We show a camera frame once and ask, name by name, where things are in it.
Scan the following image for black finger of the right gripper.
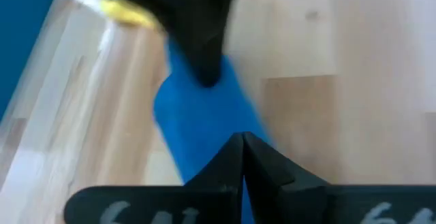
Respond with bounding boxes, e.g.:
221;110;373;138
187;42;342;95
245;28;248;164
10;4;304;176
105;0;240;89

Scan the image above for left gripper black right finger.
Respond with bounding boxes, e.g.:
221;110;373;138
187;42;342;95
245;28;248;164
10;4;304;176
243;131;436;224

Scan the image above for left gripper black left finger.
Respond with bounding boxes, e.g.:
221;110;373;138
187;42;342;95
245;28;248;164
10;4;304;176
63;132;245;224

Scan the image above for yellow microfiber towel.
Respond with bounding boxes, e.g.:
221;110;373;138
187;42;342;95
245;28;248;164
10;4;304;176
84;0;163;31

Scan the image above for blue microfiber towel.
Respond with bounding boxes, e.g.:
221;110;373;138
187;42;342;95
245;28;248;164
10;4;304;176
152;38;275;224

